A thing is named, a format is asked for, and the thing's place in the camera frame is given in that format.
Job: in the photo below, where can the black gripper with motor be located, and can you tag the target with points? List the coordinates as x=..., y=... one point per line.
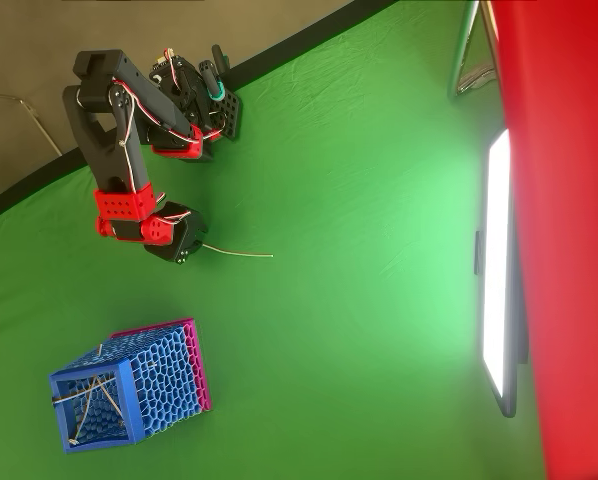
x=188, y=239

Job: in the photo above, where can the blurred red foreground part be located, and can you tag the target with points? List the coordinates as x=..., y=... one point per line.
x=569, y=225

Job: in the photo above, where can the green table cloth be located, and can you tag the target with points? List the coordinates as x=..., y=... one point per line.
x=329, y=225

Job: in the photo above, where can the chrome chair leg tube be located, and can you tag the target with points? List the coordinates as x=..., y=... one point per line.
x=34, y=114

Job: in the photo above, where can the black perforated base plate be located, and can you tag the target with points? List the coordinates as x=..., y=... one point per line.
x=229, y=112

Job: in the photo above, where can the black flat light panel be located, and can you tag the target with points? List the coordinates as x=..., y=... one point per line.
x=496, y=275

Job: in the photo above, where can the blue and magenta mesh basket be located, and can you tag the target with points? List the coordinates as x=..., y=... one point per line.
x=164, y=380

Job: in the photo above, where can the chrome tube stand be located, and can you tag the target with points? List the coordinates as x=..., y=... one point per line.
x=461, y=50

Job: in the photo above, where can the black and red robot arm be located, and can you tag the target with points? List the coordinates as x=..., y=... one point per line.
x=114, y=150

